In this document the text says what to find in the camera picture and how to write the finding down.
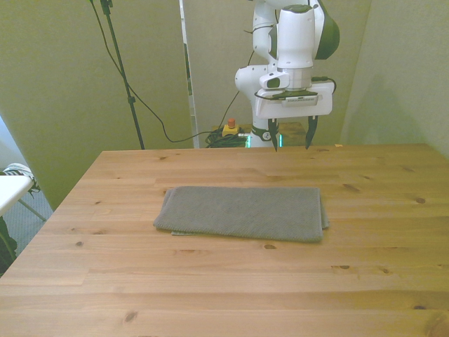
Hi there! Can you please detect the white folding table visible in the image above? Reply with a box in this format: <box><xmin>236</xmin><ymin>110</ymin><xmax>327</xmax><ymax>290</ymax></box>
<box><xmin>0</xmin><ymin>174</ymin><xmax>48</xmax><ymax>223</ymax></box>

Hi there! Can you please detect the yellow emergency stop button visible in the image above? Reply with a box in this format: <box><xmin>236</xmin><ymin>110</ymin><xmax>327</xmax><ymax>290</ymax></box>
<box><xmin>222</xmin><ymin>118</ymin><xmax>240</xmax><ymax>138</ymax></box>

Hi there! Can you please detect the coiled dark green cable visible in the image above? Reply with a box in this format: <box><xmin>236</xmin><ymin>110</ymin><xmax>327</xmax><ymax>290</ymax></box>
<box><xmin>204</xmin><ymin>127</ymin><xmax>250</xmax><ymax>149</ymax></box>

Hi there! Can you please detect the black camera cable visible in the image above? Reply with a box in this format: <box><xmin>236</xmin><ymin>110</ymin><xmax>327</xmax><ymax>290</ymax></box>
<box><xmin>311</xmin><ymin>75</ymin><xmax>337</xmax><ymax>95</ymax></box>

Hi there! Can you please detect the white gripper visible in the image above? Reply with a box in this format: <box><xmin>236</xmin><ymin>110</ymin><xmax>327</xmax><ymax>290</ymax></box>
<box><xmin>254</xmin><ymin>81</ymin><xmax>334</xmax><ymax>153</ymax></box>

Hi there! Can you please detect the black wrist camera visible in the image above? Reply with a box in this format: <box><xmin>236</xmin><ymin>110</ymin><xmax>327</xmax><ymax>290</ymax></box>
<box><xmin>269</xmin><ymin>90</ymin><xmax>320</xmax><ymax>107</ymax></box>

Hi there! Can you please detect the white vertical pole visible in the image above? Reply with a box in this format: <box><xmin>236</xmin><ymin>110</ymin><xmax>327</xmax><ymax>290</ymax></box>
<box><xmin>178</xmin><ymin>0</ymin><xmax>201</xmax><ymax>150</ymax></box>

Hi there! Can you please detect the striped black white cloth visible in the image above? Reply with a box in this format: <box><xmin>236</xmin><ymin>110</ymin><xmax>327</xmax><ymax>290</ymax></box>
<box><xmin>2</xmin><ymin>162</ymin><xmax>42</xmax><ymax>194</ymax></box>

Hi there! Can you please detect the grey terry towel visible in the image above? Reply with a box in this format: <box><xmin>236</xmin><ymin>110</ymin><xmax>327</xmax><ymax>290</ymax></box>
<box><xmin>152</xmin><ymin>185</ymin><xmax>331</xmax><ymax>244</ymax></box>

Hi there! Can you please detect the thin black cable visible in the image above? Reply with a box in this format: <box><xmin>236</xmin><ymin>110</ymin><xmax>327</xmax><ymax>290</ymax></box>
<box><xmin>89</xmin><ymin>0</ymin><xmax>225</xmax><ymax>144</ymax></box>

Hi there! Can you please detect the black tripod stand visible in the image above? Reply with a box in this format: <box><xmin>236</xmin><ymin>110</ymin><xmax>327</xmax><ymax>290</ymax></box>
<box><xmin>86</xmin><ymin>0</ymin><xmax>147</xmax><ymax>150</ymax></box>

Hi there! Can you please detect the dark bag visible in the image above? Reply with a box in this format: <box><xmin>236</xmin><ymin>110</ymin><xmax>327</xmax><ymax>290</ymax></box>
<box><xmin>0</xmin><ymin>216</ymin><xmax>18</xmax><ymax>277</ymax></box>

